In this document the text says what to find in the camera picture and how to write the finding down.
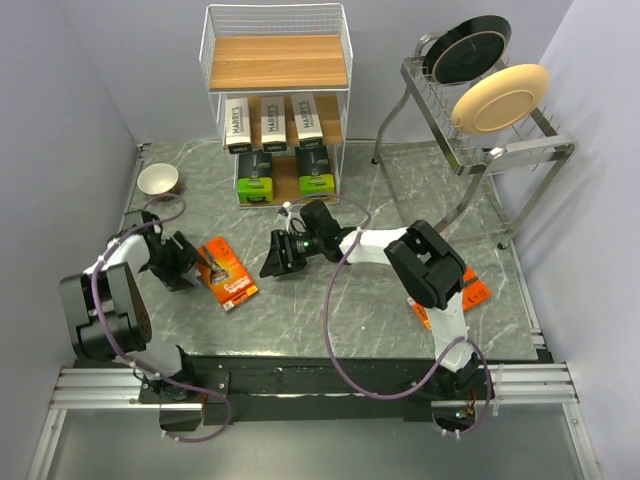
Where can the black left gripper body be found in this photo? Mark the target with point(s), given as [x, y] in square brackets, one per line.
[173, 261]

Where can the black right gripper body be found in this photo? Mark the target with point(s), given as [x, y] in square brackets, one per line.
[304, 247]

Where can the orange gillette pack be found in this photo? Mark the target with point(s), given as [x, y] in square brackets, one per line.
[475, 292]
[224, 275]

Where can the Gillette Labs razor box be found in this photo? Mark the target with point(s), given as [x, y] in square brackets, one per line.
[255, 177]
[314, 170]

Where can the white Harry's box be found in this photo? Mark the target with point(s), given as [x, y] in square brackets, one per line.
[273, 124]
[308, 127]
[237, 126]

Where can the white wire wooden shelf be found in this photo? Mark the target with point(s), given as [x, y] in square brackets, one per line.
[253, 51]

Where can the metal dish rack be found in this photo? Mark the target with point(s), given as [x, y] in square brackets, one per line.
[537, 142]

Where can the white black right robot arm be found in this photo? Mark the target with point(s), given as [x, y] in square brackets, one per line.
[429, 269]

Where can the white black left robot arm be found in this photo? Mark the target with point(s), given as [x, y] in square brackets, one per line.
[105, 313]

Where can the red floral ceramic bowl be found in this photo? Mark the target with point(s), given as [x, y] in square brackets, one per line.
[157, 179]

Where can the beige plate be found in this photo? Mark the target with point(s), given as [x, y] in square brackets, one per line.
[501, 100]

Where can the black plate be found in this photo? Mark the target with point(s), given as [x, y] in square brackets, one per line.
[468, 50]

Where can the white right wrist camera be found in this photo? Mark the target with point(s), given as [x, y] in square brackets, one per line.
[289, 217]

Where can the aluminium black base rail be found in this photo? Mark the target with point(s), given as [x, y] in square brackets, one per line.
[288, 388]

